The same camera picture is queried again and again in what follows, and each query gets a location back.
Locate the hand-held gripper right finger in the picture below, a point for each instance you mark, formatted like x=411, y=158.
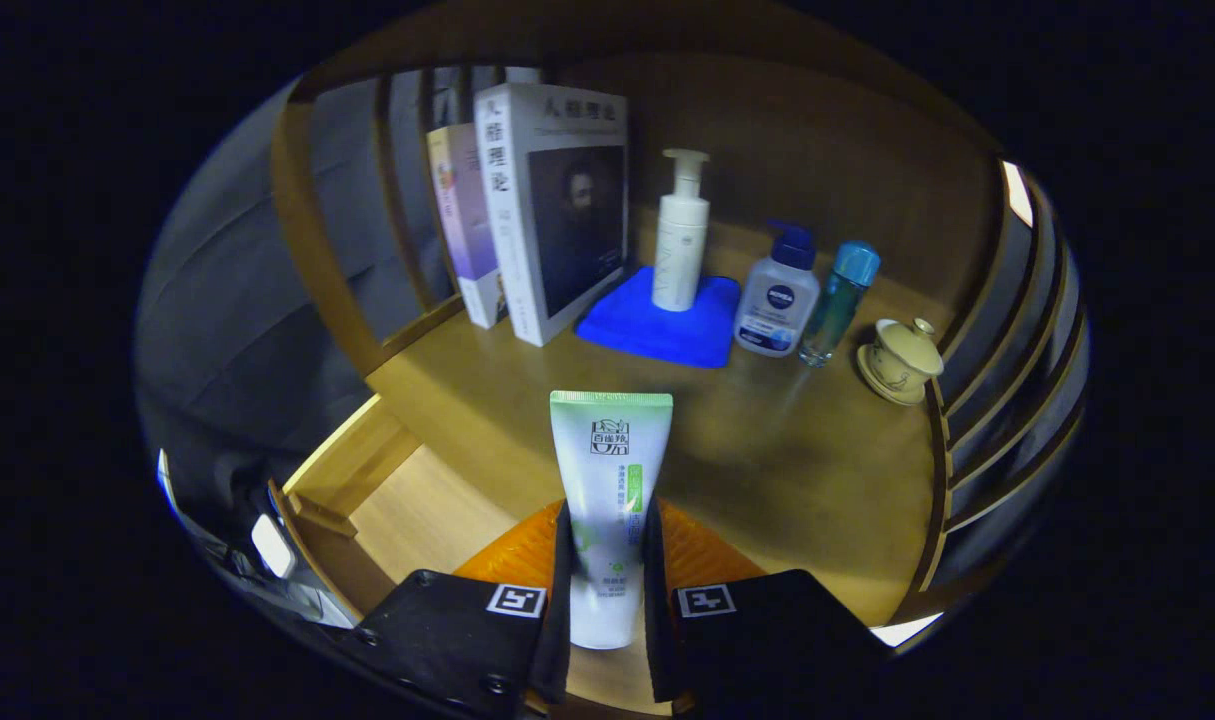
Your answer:
x=657, y=640

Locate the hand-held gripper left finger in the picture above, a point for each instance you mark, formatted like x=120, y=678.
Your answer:
x=559, y=640

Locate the white and green tube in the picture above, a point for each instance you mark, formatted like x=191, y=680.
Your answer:
x=612, y=470

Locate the brown wooden drawer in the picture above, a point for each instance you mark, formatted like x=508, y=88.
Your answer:
x=427, y=510

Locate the brown wooden countertop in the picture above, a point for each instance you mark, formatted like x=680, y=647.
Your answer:
x=767, y=460

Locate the brown wooden cabinet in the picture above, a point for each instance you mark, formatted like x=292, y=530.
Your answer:
x=817, y=150

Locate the blue folded cloth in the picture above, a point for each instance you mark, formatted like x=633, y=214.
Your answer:
x=667, y=335

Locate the clear bottle with blue cap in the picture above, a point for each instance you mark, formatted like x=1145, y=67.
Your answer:
x=777, y=300

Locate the cream lidded teacup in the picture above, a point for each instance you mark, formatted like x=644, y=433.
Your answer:
x=902, y=360

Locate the teal slim bottle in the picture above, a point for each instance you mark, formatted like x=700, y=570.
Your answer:
x=839, y=300

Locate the white pump bottle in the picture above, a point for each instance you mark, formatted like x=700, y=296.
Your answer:
x=679, y=250

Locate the purple book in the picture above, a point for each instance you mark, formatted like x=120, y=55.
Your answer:
x=467, y=220

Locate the white book with portrait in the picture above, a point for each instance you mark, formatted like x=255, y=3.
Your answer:
x=557, y=210

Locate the black backdrop cloth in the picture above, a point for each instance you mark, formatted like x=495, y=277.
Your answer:
x=247, y=340

